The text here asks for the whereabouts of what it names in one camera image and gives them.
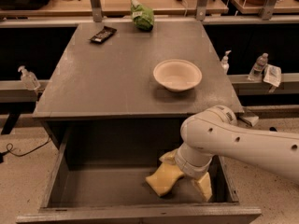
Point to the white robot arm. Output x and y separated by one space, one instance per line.
215 132

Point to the open grey top drawer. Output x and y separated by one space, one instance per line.
100 176

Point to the green chip bag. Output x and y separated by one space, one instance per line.
142 16

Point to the wooden back table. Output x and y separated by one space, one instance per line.
82 8

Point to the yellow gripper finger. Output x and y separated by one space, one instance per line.
169 157
203 185

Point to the grey cabinet counter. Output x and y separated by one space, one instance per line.
115 79

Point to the white paper bowl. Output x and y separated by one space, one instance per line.
177 75

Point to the clear plastic water bottle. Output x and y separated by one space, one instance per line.
257 69

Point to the white paper packet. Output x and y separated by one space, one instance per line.
272 75

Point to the clear sanitizer pump bottle left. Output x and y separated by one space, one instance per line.
29 79

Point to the yellow sponge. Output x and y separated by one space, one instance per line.
164 178

